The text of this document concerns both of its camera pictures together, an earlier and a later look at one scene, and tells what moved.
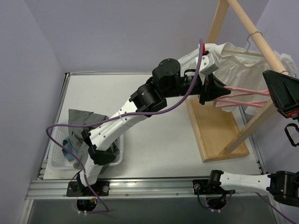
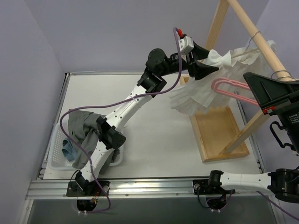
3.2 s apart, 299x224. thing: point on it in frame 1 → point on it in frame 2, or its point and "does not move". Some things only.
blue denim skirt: x=68 y=143 does not move
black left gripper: x=205 y=88 → x=191 y=64
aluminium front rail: x=40 y=189 does not move
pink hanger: x=236 y=91 → x=245 y=86
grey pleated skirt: x=79 y=120 does not move
